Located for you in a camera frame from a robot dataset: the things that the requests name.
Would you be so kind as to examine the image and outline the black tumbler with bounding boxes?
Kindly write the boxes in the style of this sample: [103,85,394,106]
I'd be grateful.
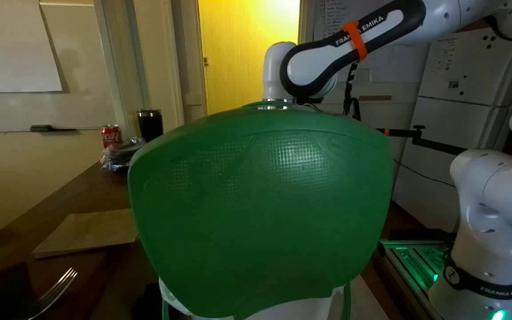
[137,108,165,143]

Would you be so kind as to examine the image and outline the large green mesh bag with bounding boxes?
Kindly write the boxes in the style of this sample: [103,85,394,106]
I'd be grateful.
[126,101,396,320]

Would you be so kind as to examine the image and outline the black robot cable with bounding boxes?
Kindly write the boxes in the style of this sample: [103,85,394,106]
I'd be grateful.
[341,60,364,122]

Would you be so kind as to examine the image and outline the pale drawer cabinet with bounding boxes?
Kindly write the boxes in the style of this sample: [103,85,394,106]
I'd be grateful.
[298,0,512,234]

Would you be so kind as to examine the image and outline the red soda can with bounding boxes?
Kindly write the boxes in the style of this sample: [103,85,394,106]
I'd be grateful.
[99,122,122,150]

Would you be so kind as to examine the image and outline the black marker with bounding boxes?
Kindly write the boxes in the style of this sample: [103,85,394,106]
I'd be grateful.
[28,122,81,134]

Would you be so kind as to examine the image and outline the large whiteboard with tray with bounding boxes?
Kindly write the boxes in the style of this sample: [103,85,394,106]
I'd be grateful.
[0,0,119,134]

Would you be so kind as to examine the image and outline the orange strap on arm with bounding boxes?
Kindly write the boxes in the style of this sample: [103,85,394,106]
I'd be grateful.
[341,19,369,61]

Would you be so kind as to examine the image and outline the crumpled plastic bag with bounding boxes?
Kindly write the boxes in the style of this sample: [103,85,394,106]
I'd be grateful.
[99,136,145,175]

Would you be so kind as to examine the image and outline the white poster sheet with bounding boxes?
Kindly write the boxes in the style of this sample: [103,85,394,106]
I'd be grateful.
[0,0,64,95]

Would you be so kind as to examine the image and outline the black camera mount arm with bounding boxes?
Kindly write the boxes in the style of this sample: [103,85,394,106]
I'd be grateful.
[375,124,469,157]

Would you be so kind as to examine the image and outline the brown paper sheet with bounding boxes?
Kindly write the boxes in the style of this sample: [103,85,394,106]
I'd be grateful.
[30,205,140,261]

